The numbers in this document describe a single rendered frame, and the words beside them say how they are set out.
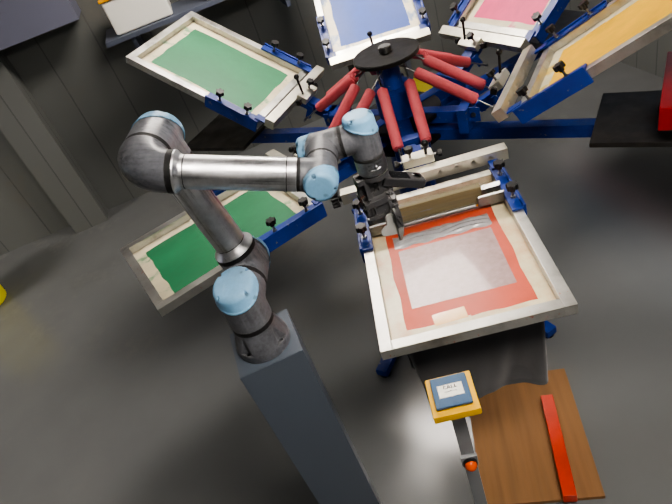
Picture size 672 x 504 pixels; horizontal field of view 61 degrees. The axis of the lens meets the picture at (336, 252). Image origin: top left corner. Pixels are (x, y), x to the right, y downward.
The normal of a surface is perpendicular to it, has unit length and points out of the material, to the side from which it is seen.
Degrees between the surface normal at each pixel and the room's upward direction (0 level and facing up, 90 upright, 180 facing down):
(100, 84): 90
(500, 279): 0
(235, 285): 8
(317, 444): 90
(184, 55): 32
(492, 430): 0
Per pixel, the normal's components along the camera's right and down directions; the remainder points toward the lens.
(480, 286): -0.29, -0.74
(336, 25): -0.21, -0.30
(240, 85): 0.22, -0.59
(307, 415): 0.31, 0.53
